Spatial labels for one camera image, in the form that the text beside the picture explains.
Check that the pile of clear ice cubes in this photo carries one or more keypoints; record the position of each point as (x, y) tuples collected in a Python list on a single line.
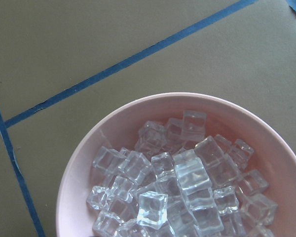
[(178, 182)]

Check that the pink bowl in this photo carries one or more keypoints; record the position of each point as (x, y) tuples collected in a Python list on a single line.
[(273, 157)]

